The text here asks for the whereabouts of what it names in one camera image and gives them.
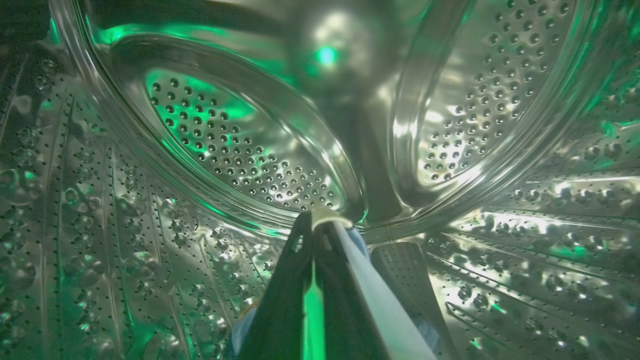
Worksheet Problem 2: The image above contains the blue cartoon print garment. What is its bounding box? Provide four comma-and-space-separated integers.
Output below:
227, 207, 443, 360

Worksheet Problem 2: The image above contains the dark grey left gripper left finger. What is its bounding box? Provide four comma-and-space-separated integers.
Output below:
240, 212, 314, 360

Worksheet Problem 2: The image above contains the stainless steel washing machine drum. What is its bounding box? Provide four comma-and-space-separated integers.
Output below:
0, 0, 640, 360

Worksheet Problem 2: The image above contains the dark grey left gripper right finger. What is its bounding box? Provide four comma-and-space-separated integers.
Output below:
314, 222, 437, 360

